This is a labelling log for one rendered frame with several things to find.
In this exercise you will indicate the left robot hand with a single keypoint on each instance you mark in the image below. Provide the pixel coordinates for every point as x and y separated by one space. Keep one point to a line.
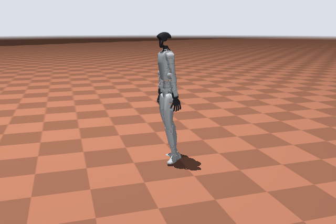
176 103

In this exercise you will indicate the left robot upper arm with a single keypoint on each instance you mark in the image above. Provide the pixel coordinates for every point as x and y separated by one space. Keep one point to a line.
170 61

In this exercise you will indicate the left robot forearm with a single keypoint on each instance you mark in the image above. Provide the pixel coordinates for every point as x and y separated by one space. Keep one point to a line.
173 82

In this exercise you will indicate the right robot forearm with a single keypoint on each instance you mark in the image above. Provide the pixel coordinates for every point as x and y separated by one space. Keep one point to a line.
161 85

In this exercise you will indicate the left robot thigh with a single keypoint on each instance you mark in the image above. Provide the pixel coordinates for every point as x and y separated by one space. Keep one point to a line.
167 111

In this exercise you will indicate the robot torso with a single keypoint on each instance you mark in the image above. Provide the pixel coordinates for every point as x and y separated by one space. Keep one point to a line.
164 70

